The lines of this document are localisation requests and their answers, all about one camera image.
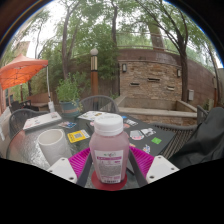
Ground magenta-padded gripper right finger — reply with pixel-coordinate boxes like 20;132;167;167
128;145;180;188

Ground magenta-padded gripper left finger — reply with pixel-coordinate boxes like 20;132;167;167
46;146;94;188

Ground pink drink bottle white cap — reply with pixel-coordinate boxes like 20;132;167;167
88;113;131;184

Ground white cup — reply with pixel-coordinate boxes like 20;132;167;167
37;128;73;167

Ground black laptop with stickers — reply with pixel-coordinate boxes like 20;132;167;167
85;113;177;158

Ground yellow card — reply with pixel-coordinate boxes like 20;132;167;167
66;129;91;144

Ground small colourful card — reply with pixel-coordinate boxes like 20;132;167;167
57;120;78;130

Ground black backpack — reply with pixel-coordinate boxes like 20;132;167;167
168;106;224;170

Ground silver laptop with stickers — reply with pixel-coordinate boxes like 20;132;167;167
22;111;63;132

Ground white printed magazine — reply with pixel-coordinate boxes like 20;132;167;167
77;110;108;122

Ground white canopy pole weight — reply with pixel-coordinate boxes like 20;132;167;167
47;100;56;113

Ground wooden bench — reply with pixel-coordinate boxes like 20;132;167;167
26;92;54;112

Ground potted green plant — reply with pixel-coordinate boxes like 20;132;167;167
55;73;84;118

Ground orange canopy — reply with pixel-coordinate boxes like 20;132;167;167
0;53;49;91

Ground grey wall box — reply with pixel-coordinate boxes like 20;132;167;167
187;89;195;102

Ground wooden lamp post globe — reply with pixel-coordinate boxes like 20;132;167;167
89;47;100;98

